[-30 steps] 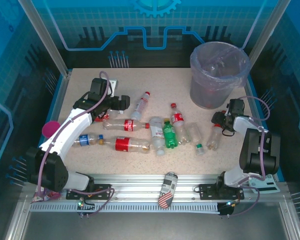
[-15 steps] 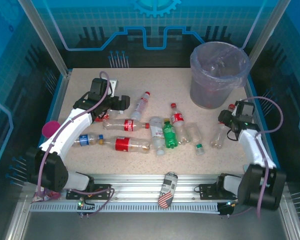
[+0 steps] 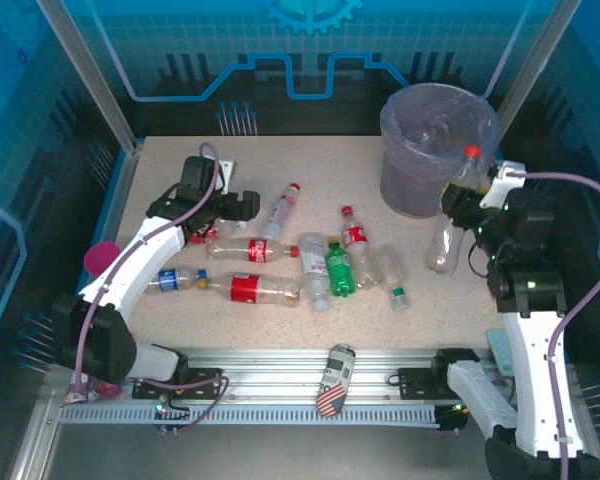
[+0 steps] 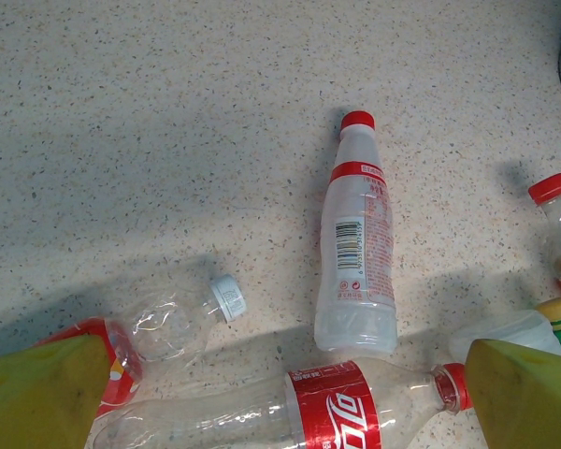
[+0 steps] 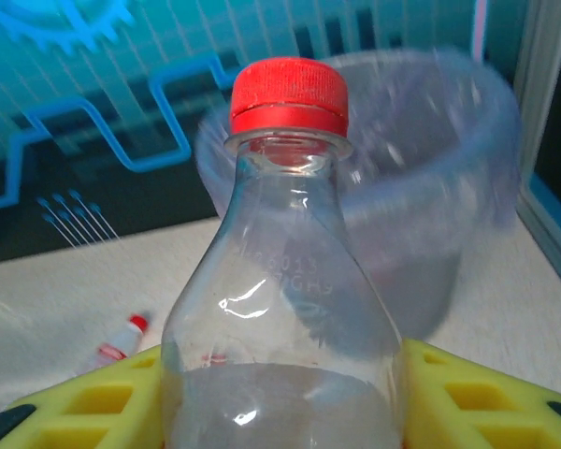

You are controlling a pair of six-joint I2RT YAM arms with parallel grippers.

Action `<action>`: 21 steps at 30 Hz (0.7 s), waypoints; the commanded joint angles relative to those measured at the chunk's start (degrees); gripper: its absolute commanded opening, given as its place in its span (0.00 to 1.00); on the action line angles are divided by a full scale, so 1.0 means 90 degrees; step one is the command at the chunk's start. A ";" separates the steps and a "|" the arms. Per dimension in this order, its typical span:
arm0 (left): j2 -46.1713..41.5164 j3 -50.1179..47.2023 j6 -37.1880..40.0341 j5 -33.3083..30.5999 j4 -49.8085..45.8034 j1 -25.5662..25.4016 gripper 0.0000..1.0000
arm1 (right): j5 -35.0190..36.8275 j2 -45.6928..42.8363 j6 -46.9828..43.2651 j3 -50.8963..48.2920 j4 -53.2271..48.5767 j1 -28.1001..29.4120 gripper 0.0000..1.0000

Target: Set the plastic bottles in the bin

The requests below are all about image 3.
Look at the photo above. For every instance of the clear bottle white red label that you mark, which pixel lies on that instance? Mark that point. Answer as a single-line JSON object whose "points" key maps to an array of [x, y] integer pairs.
{"points": [[280, 212]]}

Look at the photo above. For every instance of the long cola bottle red cap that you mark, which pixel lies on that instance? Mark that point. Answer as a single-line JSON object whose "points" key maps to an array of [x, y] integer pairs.
{"points": [[260, 250]]}

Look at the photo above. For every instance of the tall clear bottle red cap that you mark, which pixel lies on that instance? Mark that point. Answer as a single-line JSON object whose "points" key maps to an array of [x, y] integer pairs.
{"points": [[445, 250]]}

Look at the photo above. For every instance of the big bottle plain red label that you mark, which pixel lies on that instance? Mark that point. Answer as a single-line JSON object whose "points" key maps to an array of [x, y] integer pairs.
{"points": [[245, 289]]}

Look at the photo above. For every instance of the clear bottle blue label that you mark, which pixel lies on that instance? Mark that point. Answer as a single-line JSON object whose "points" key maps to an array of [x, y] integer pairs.
{"points": [[169, 280]]}

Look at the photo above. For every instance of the clear bottle white cap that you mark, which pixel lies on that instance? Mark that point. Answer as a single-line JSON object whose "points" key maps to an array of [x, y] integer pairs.
{"points": [[314, 270]]}

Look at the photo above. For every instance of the clear bottle green cap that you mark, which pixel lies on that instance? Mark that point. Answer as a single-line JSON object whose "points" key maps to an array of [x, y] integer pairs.
{"points": [[392, 270]]}

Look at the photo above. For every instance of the green plastic bottle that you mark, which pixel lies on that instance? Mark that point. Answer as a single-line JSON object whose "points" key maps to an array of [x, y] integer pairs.
{"points": [[340, 270]]}

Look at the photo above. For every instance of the small cola bottle red cap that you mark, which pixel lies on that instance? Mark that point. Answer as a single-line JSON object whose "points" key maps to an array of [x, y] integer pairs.
{"points": [[356, 240]]}

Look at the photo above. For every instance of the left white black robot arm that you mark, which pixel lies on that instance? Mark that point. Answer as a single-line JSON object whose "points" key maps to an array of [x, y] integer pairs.
{"points": [[145, 260]]}

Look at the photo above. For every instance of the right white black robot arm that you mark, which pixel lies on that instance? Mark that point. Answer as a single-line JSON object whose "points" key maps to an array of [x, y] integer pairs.
{"points": [[530, 360]]}

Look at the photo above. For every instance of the grey round waste bin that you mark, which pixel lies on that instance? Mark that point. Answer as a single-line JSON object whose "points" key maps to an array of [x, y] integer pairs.
{"points": [[410, 200]]}

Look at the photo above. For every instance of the pink plastic cup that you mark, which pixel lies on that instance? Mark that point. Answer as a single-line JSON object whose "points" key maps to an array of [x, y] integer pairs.
{"points": [[97, 257]]}

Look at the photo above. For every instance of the teal calculator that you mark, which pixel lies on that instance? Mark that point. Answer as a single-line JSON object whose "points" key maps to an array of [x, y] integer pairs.
{"points": [[499, 350]]}

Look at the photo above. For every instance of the flag print drink can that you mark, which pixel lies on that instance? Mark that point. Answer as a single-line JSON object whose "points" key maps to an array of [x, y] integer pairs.
{"points": [[336, 380]]}

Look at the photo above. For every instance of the small black electronics module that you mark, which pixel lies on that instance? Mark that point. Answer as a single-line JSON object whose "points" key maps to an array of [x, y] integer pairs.
{"points": [[452, 422], [166, 410]]}

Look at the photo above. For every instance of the crumpled snack packet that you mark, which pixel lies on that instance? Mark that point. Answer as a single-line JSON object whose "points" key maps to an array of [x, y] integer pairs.
{"points": [[80, 395]]}

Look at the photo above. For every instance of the aluminium mounting rail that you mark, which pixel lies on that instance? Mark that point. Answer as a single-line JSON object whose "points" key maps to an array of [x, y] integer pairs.
{"points": [[280, 372]]}

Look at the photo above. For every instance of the aluminium frame post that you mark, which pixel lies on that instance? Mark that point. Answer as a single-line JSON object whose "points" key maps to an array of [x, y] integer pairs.
{"points": [[96, 75], [541, 50]]}

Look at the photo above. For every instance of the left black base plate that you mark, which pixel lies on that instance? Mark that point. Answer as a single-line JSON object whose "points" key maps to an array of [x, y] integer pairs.
{"points": [[205, 381]]}

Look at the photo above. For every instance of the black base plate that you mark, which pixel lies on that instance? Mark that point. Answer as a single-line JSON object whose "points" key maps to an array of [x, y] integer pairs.
{"points": [[205, 381], [415, 382]]}

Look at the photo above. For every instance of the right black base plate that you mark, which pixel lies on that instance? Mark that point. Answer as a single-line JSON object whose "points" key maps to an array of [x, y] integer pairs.
{"points": [[415, 382]]}

